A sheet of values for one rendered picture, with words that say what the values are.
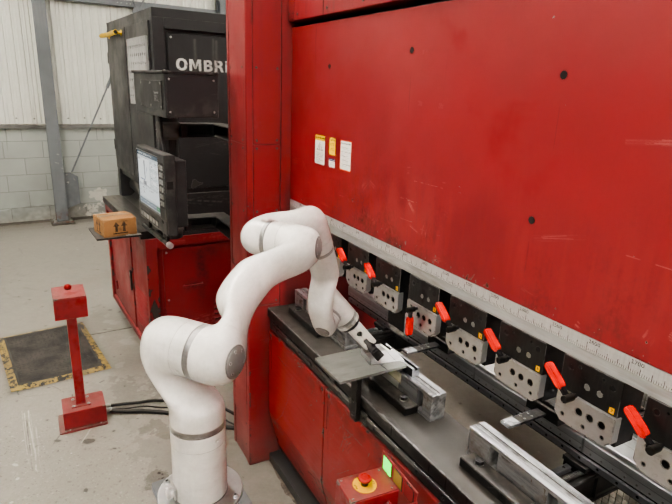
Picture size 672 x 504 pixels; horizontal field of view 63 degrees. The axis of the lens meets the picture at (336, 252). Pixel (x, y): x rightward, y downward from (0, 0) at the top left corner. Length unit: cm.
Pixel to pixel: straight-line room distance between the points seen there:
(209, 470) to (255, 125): 156
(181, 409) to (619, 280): 94
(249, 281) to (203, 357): 23
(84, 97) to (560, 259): 745
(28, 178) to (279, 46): 617
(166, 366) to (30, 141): 717
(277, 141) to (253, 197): 27
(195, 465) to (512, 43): 120
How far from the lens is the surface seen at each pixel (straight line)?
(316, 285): 167
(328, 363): 191
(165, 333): 119
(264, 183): 249
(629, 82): 124
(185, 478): 132
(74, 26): 829
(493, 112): 147
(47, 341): 464
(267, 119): 247
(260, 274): 129
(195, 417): 122
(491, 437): 170
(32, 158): 826
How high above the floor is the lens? 191
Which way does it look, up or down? 17 degrees down
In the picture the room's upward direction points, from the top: 2 degrees clockwise
